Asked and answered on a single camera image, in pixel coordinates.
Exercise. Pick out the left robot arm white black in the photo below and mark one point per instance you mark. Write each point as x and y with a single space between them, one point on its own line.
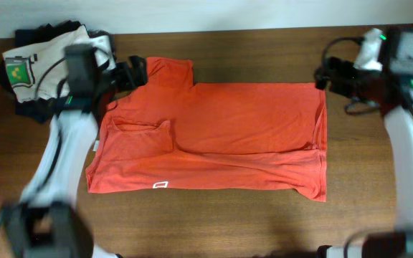
44 222

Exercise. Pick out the white folded t-shirt green print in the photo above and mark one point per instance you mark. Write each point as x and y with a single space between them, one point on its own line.
29 68

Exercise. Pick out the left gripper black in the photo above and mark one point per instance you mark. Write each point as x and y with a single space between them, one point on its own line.
123 75

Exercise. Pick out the orange red t-shirt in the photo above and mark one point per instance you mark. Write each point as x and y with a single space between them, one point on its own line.
174 132

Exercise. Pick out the black folded garment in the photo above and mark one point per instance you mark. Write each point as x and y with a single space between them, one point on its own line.
24 37

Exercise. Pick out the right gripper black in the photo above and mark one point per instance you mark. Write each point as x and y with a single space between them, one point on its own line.
335 79

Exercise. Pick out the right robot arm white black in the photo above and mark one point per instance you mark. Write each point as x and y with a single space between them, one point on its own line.
393 92

